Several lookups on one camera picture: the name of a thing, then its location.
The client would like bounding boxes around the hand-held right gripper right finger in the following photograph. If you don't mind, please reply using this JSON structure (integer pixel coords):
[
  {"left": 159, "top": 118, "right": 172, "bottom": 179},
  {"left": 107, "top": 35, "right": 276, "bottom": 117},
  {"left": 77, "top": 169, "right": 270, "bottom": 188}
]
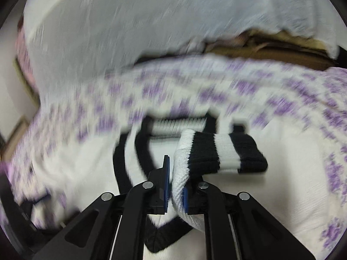
[{"left": 182, "top": 181, "right": 316, "bottom": 260}]

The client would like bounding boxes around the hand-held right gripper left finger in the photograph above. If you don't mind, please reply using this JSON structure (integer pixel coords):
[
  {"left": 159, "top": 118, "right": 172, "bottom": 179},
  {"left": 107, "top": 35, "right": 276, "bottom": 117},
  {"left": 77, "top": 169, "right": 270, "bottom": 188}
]
[{"left": 33, "top": 155, "right": 172, "bottom": 260}]

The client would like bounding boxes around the white sweater with black trim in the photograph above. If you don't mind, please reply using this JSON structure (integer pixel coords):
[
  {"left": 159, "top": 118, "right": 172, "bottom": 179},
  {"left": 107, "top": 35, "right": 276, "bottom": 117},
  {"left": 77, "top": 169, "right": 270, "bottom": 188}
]
[{"left": 112, "top": 115, "right": 269, "bottom": 254}]

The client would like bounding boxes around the purple floral blanket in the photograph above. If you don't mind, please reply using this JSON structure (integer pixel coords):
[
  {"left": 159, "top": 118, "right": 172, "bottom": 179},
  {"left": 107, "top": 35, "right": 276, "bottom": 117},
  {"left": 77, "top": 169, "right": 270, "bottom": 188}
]
[{"left": 0, "top": 55, "right": 347, "bottom": 260}]

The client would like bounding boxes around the white lace cloth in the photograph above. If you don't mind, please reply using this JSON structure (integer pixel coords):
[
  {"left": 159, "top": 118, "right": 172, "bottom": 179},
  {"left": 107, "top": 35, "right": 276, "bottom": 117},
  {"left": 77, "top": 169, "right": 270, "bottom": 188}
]
[{"left": 23, "top": 0, "right": 339, "bottom": 106}]

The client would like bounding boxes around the brown wooden furniture edge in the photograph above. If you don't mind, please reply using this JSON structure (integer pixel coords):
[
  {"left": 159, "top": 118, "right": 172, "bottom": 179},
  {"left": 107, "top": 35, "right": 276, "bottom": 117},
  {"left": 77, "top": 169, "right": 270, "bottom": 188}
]
[{"left": 203, "top": 28, "right": 337, "bottom": 71}]

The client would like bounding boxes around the pink floral cloth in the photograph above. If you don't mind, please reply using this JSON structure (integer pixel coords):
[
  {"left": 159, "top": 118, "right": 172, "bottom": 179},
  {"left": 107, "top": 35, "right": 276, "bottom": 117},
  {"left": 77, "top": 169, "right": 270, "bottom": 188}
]
[{"left": 15, "top": 24, "right": 38, "bottom": 93}]

